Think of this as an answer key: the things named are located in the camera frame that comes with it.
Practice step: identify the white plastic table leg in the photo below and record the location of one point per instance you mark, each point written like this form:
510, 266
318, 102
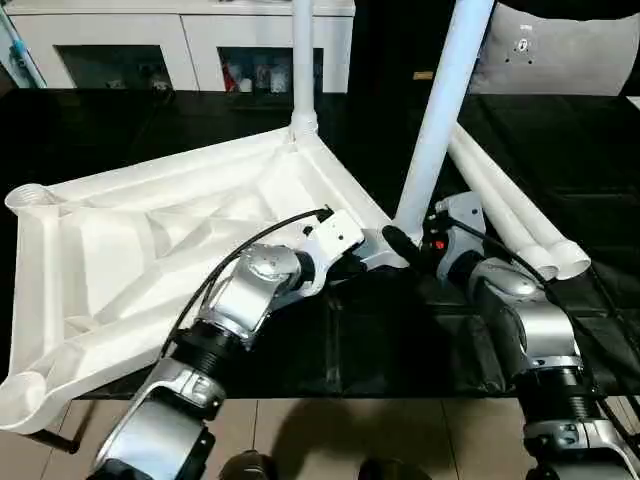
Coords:
495, 205
530, 210
304, 60
440, 110

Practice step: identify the white plastic table top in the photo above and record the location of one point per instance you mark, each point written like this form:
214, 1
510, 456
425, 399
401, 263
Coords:
125, 250

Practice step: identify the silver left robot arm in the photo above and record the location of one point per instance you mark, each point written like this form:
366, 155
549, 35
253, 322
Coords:
240, 295

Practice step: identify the black work mat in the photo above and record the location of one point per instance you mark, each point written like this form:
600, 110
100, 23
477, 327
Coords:
375, 340

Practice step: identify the black box with gold label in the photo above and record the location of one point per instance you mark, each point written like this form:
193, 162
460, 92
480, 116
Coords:
395, 45

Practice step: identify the dark robot right foot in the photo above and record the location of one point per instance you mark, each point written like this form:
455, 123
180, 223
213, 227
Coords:
395, 471

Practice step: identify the dark robot foot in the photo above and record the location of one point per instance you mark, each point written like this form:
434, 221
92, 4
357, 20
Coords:
250, 465
395, 471

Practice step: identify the dark robot left foot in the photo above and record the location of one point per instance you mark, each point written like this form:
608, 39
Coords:
250, 465

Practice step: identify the grey cushion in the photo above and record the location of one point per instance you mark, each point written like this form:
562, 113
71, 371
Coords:
560, 55

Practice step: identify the white flat board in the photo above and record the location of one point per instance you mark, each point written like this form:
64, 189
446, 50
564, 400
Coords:
635, 102

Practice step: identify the white glass-door cabinet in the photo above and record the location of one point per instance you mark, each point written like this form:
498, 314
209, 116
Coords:
125, 25

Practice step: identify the black metal support bar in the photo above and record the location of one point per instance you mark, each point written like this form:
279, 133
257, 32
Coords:
60, 440

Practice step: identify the white pipe with blue clip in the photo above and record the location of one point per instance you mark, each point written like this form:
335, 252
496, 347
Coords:
22, 55

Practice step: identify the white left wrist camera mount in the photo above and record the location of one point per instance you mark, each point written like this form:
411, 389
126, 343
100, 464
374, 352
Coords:
335, 235

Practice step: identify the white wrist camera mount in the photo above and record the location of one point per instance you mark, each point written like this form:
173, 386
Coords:
465, 210
335, 235

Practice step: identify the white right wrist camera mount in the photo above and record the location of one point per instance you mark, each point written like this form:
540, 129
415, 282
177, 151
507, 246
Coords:
465, 210

